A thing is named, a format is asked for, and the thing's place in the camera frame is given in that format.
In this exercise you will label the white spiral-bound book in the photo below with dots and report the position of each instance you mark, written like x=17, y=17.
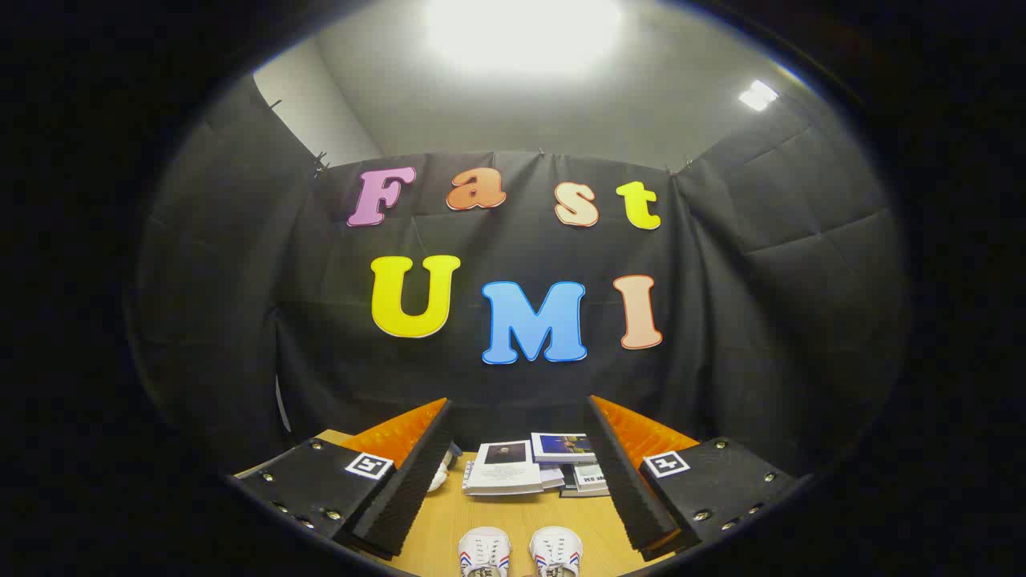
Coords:
x=553, y=478

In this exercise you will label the white plush toy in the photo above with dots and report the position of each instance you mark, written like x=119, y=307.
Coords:
x=438, y=478

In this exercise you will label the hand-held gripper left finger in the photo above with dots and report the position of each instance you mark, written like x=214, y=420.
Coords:
x=401, y=489

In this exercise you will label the book with teal cover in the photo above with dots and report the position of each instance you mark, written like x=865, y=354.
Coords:
x=591, y=474

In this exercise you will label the book with blue picture cover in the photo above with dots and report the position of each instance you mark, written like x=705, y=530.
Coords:
x=561, y=446

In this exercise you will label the white canvas shoe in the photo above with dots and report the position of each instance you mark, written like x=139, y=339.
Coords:
x=555, y=554
x=484, y=554

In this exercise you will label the large ceiling light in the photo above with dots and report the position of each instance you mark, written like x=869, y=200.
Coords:
x=521, y=32

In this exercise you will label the dark-covered book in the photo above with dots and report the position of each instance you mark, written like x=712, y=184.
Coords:
x=573, y=490

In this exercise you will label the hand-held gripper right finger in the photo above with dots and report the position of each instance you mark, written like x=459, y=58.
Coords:
x=633, y=489

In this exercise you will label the small ceiling light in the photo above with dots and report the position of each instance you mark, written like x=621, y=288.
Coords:
x=757, y=94

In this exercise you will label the white book with dark picture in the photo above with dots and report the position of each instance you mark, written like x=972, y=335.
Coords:
x=505, y=473

